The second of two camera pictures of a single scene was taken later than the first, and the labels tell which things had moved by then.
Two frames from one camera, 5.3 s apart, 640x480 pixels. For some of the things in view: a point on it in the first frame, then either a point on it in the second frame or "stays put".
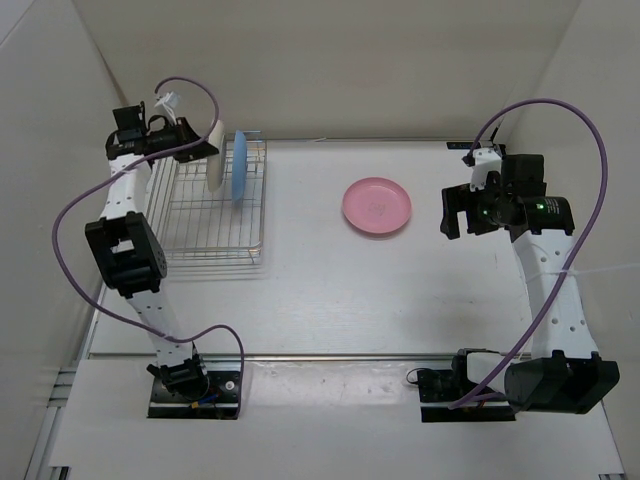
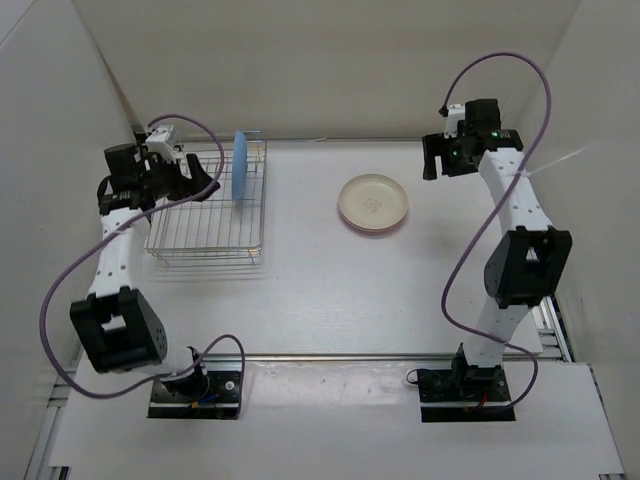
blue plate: x=239 y=166 stays put
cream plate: x=216 y=164 to x=373 y=201
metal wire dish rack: x=201 y=227 stays put
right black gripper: x=460 y=199 to x=435 y=146
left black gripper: x=182 y=132 to x=186 y=187
